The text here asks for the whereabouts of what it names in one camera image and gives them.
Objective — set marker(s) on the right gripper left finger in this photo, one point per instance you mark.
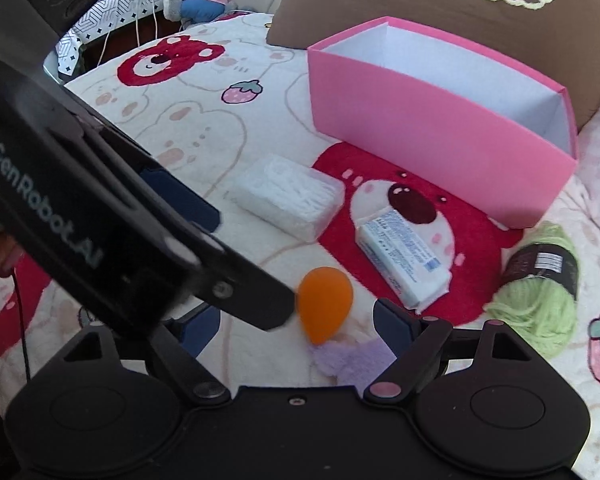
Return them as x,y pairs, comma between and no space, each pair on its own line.
198,327

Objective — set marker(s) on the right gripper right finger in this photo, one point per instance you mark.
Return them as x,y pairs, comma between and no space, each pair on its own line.
396,326

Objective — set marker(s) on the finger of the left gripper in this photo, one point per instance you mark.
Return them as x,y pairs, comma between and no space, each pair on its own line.
191,206

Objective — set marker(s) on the purple plush toy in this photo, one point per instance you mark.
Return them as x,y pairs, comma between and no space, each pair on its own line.
351,363

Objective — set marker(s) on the orange makeup sponge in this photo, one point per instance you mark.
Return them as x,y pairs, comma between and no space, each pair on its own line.
324,301

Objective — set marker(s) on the clear cotton pad pack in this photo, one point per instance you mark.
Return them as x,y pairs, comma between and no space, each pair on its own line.
296,199

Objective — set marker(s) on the white soap bar pack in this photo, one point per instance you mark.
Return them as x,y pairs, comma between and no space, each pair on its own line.
413,271

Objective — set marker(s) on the bear print bed blanket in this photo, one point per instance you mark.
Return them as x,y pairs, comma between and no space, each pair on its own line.
208,125

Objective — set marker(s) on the green yarn ball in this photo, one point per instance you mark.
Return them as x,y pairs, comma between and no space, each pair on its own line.
539,289

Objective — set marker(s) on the patterned bedside table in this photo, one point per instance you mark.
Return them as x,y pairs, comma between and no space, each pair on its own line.
100,22

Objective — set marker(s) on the pink cardboard box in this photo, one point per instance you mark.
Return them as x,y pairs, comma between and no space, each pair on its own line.
482,126

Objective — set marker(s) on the brown cloud pillow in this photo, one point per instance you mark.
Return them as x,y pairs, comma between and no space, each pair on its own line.
558,38

